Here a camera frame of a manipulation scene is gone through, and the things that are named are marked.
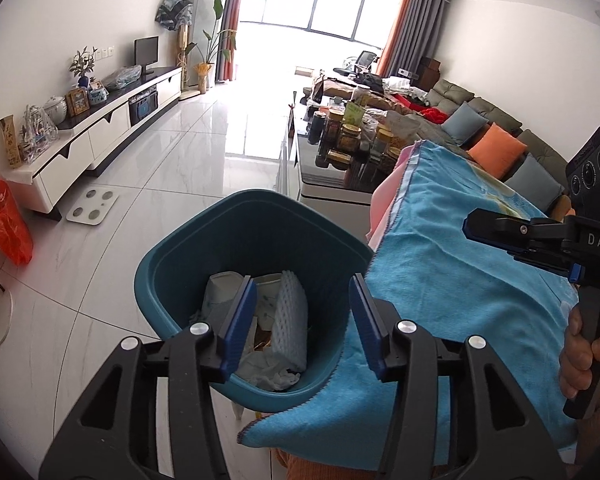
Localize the cloth covered standing fan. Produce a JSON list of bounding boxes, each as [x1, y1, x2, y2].
[[156, 0, 196, 92]]

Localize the white tissue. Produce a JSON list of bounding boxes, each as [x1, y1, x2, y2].
[[237, 345, 304, 392], [200, 271, 254, 326]]

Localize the plastic wrapped item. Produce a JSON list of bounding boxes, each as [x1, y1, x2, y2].
[[101, 65, 142, 89]]

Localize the white ceramic jar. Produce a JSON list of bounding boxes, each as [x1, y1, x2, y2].
[[42, 95, 69, 125]]

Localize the group of glass jars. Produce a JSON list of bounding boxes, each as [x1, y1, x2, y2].
[[307, 100, 406, 187]]

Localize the wooden picture frame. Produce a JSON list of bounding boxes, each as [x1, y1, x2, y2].
[[65, 87, 91, 117]]

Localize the orange grey curtain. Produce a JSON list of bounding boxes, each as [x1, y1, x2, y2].
[[377, 0, 450, 81]]

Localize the white foam net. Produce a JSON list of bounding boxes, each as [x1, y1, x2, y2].
[[271, 270, 310, 372]]

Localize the blue printed towel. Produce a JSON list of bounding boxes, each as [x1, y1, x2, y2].
[[237, 140, 581, 453]]

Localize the glass top coffee table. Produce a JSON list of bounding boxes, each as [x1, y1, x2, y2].
[[275, 92, 382, 206]]

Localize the large window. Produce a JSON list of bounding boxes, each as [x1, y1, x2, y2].
[[237, 0, 408, 43]]

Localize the white standing air conditioner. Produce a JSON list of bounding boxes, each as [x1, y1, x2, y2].
[[182, 0, 231, 92]]

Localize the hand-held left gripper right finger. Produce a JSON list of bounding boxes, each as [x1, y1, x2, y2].
[[348, 274, 567, 480]]

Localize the orange plastic bag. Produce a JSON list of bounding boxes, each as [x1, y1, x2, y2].
[[0, 177, 34, 267]]

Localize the brown box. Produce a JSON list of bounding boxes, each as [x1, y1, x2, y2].
[[417, 57, 442, 88]]

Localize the plastic wrapped model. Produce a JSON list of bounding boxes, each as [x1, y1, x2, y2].
[[17, 105, 60, 163]]

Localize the blue vase with branches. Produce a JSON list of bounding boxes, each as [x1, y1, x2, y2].
[[69, 46, 99, 90]]

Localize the person's right hand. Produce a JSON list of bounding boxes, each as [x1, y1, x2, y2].
[[559, 304, 600, 402]]

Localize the black office chair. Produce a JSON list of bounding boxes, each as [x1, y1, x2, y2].
[[342, 50, 381, 78]]

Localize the tall potted plant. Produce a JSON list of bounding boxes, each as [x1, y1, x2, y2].
[[187, 0, 237, 93]]

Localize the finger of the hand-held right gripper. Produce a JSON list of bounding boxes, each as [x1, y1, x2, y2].
[[511, 249, 582, 284], [462, 208, 577, 253]]

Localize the white bathroom scale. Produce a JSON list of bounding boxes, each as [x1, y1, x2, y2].
[[66, 186, 119, 225]]

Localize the person's right forearm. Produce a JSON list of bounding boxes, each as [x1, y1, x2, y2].
[[574, 400, 600, 480]]

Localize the green sofa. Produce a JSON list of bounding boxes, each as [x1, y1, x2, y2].
[[410, 79, 575, 222]]

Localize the black monitor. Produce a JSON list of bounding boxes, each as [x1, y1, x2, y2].
[[133, 36, 160, 77]]

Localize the white black media cabinet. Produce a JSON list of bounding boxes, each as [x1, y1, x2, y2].
[[2, 65, 183, 217]]

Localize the orange cushion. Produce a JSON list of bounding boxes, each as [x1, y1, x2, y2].
[[467, 123, 529, 181]]

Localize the teal trash bin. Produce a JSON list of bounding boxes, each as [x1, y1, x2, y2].
[[134, 189, 376, 413]]

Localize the striped red grey curtain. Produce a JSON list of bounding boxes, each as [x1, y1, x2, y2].
[[215, 0, 249, 83]]

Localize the pink cloth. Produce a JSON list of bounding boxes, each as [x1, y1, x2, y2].
[[366, 145, 422, 247]]

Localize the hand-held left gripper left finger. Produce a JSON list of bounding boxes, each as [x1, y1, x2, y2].
[[39, 276, 258, 480]]

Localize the blue cushion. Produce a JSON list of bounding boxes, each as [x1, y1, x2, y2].
[[502, 152, 566, 211], [442, 102, 489, 146]]

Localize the white plastic bags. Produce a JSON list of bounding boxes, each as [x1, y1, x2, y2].
[[382, 76, 416, 94]]

